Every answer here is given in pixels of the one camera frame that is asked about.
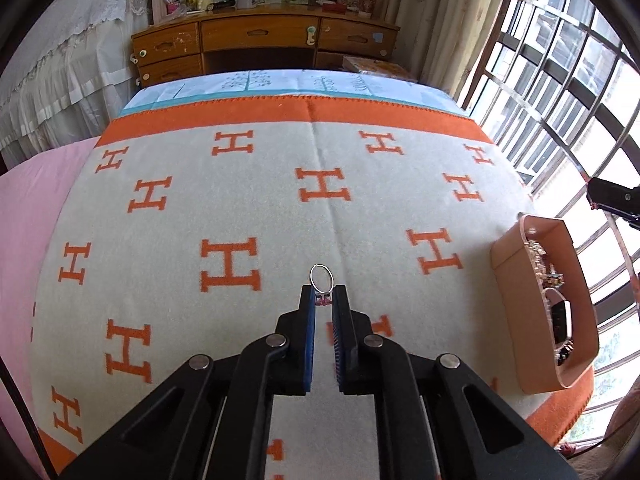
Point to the light blue plant-print sheet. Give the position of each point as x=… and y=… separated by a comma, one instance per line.
x=250, y=83

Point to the orange H pattern blanket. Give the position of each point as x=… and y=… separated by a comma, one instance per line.
x=191, y=228

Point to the pink smart watch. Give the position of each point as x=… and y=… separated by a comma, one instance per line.
x=561, y=321

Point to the pink bed sheet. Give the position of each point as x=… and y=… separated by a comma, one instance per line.
x=32, y=196

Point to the gold crystal brooch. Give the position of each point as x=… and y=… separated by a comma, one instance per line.
x=544, y=269

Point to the white lace cloth cover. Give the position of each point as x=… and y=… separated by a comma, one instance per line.
x=71, y=75

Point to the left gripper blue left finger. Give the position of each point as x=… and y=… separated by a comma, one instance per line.
x=307, y=329

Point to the stack of books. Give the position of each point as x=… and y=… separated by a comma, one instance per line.
x=369, y=66

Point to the wooden desk with drawers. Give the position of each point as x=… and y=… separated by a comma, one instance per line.
x=267, y=38

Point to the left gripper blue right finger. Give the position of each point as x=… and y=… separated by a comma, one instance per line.
x=345, y=340

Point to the window metal grille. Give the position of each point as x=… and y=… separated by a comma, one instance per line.
x=558, y=92

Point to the pink jewelry tray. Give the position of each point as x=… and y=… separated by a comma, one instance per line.
x=526, y=310

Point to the beige curtain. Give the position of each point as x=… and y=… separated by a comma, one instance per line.
x=439, y=41

